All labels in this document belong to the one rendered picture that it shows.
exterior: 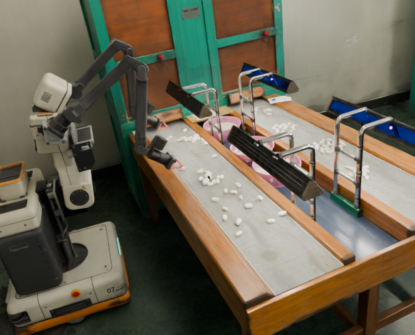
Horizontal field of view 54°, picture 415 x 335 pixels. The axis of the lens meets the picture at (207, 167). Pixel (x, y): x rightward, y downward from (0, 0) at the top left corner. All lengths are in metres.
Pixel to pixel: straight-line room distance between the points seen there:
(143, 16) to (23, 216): 1.46
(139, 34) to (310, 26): 2.03
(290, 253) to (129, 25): 1.82
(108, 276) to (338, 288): 1.35
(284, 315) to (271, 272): 0.16
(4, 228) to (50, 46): 1.89
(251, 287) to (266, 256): 0.20
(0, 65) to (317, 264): 3.02
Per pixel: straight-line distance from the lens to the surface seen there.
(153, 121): 2.60
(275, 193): 1.99
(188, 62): 2.98
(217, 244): 1.72
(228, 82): 3.14
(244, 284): 1.53
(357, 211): 1.97
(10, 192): 2.38
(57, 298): 2.53
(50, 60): 3.78
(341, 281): 1.65
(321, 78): 4.54
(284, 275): 1.59
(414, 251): 1.85
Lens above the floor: 1.84
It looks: 28 degrees down
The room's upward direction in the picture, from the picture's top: 9 degrees counter-clockwise
